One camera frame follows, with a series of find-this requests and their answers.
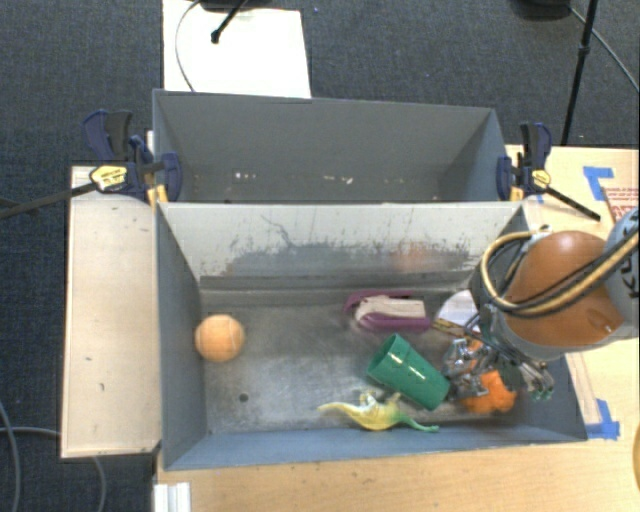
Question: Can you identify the orange ball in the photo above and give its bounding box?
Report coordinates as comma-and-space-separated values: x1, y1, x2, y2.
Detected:
193, 313, 247, 364

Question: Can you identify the purple and white stapler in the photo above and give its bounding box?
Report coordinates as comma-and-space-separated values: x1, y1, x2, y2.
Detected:
342, 290, 433, 334

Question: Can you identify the orange toy fruit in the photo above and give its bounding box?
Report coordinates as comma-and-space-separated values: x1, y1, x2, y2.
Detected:
457, 370, 518, 415

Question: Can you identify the grey metal bin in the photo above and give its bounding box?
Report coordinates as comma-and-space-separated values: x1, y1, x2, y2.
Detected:
151, 88, 589, 472

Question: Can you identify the yellow-green toy dinosaur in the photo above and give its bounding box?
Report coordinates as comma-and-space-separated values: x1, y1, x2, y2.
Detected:
316, 390, 441, 434

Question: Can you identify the green plastic cup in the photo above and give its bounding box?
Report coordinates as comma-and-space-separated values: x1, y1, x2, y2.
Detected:
366, 332, 452, 413

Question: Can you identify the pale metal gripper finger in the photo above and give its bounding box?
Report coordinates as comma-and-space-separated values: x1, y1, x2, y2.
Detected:
448, 374, 494, 402
441, 337, 490, 379

